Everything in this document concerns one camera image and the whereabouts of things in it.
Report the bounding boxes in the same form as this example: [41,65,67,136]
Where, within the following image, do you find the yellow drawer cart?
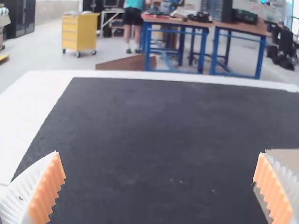
[62,13,100,58]

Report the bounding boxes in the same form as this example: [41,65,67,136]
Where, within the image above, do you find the brown wooden board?
[95,53,157,71]

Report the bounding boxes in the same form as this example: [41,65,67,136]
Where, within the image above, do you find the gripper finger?
[0,150,67,224]
[252,151,299,224]

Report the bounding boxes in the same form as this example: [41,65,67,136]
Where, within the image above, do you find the black bags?
[266,45,296,71]

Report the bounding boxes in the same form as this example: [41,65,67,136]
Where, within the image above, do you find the blue frame workbench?
[141,13,214,75]
[208,20,273,80]

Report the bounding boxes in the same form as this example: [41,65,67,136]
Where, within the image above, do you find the black cabinet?
[6,0,36,40]

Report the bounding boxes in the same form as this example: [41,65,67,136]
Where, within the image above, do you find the person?
[122,0,147,54]
[271,21,299,59]

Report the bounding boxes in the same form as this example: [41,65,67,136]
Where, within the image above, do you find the grey metal table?
[100,7,126,38]

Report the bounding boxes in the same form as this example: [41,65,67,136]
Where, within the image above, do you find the black mat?
[10,77,299,224]

